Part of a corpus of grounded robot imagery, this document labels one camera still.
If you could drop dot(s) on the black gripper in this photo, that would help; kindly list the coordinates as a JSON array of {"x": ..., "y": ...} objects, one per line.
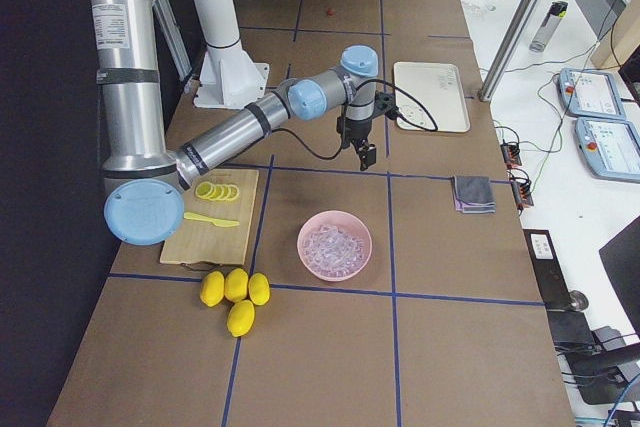
[{"x": 358, "y": 134}]

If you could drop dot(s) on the clear ice cubes pile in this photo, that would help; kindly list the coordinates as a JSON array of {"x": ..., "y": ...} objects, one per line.
[{"x": 332, "y": 251}]

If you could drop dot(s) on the cream bear tray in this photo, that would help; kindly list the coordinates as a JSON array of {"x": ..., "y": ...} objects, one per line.
[{"x": 438, "y": 87}]

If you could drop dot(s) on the pink bowl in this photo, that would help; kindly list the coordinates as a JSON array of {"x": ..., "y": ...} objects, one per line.
[{"x": 344, "y": 220}]

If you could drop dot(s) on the grey folded cloth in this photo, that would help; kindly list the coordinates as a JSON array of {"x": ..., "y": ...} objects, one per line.
[{"x": 473, "y": 195}]

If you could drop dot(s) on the lemon slices row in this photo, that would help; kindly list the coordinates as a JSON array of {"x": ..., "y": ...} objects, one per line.
[{"x": 217, "y": 192}]

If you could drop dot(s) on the wooden cutting board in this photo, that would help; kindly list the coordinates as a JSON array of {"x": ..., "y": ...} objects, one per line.
[{"x": 197, "y": 241}]

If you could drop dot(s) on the whole lemon right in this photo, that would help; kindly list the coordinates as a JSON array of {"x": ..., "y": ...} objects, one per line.
[{"x": 259, "y": 289}]

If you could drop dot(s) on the whole lemon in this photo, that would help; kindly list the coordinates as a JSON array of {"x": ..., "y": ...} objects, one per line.
[
  {"x": 212, "y": 289},
  {"x": 259, "y": 289},
  {"x": 241, "y": 318},
  {"x": 236, "y": 285}
]

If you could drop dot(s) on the whole lemon middle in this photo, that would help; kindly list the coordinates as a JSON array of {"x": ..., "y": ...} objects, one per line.
[{"x": 236, "y": 285}]

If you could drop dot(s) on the yellow plastic knife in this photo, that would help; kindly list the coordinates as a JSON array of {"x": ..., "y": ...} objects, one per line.
[{"x": 218, "y": 222}]

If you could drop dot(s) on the whole lemon far left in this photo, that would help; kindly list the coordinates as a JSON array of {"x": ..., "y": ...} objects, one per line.
[{"x": 212, "y": 289}]

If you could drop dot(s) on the whole lemon front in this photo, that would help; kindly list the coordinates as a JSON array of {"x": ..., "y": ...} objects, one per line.
[{"x": 241, "y": 318}]

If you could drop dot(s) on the upper teach pendant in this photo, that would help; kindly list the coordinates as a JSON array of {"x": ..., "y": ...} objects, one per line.
[{"x": 590, "y": 93}]

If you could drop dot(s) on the teach pendant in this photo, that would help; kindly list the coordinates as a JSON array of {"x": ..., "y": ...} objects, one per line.
[
  {"x": 610, "y": 148},
  {"x": 590, "y": 93}
]

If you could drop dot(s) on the clear water bottle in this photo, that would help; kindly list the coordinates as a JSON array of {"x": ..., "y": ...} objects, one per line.
[{"x": 549, "y": 25}]

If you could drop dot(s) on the lower teach pendant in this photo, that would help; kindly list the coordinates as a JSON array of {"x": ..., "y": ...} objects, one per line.
[{"x": 610, "y": 148}]

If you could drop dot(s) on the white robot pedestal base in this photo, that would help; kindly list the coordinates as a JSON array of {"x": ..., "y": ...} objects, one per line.
[{"x": 229, "y": 78}]

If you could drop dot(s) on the aluminium frame post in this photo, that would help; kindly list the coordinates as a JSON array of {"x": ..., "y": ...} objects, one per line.
[{"x": 507, "y": 48}]

